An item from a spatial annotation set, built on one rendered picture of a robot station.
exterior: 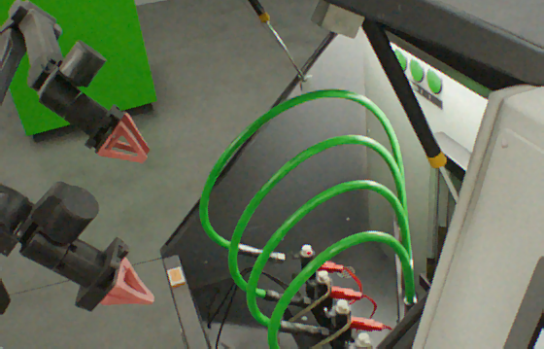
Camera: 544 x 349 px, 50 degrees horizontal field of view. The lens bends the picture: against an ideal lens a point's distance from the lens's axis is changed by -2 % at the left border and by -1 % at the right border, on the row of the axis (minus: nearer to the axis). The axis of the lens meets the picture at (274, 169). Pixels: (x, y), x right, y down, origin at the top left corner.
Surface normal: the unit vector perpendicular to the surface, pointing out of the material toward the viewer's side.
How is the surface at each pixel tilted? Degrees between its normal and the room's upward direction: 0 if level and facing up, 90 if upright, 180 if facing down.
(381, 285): 0
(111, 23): 90
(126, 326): 0
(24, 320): 0
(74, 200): 47
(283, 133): 90
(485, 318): 76
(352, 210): 90
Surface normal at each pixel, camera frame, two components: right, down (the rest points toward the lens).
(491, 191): -0.94, 0.05
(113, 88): 0.38, 0.45
